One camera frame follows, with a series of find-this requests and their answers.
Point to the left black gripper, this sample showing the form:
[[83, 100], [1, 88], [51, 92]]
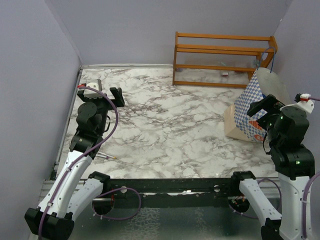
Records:
[[117, 94]]

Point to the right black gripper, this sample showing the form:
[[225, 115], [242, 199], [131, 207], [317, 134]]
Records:
[[268, 101]]

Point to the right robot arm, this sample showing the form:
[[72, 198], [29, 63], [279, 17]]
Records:
[[285, 126]]

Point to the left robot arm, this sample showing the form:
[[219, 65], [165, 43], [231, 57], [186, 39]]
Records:
[[54, 217]]

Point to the pens on table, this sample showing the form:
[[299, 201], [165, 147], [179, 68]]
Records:
[[103, 155]]

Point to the wooden rack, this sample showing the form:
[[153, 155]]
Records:
[[223, 53]]

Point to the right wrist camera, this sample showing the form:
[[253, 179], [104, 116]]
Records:
[[303, 102]]

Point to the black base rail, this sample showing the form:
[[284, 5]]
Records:
[[167, 192]]

